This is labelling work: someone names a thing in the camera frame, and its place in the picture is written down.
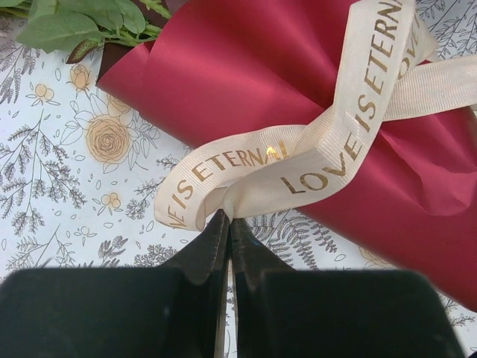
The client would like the pink artificial flower bunch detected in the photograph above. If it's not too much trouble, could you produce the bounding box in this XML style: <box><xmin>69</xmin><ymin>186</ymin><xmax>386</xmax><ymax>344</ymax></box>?
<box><xmin>1</xmin><ymin>1</ymin><xmax>171</xmax><ymax>63</ymax></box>

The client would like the cream ribbon gold lettering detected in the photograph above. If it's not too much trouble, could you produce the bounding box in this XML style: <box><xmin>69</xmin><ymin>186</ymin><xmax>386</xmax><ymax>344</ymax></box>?
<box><xmin>154</xmin><ymin>1</ymin><xmax>476</xmax><ymax>231</ymax></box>

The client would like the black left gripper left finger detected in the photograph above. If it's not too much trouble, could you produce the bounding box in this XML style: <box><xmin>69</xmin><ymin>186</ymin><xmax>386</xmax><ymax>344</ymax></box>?
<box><xmin>1</xmin><ymin>211</ymin><xmax>229</xmax><ymax>357</ymax></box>

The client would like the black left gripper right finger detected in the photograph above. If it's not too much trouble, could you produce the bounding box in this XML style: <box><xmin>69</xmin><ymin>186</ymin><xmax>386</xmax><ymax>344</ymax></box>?
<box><xmin>230</xmin><ymin>220</ymin><xmax>464</xmax><ymax>357</ymax></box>

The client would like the red paper bouquet wrap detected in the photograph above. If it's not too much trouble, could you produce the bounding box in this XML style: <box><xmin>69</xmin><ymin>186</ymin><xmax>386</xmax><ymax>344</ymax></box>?
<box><xmin>98</xmin><ymin>1</ymin><xmax>476</xmax><ymax>310</ymax></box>

